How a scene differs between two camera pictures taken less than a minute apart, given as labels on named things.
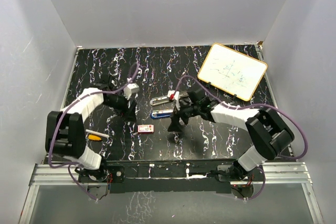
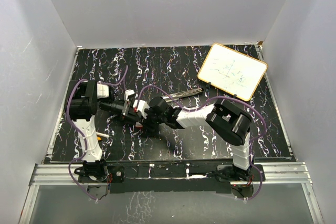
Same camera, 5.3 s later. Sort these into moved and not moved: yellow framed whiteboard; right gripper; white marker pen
Moved: right gripper
Not moved: yellow framed whiteboard; white marker pen
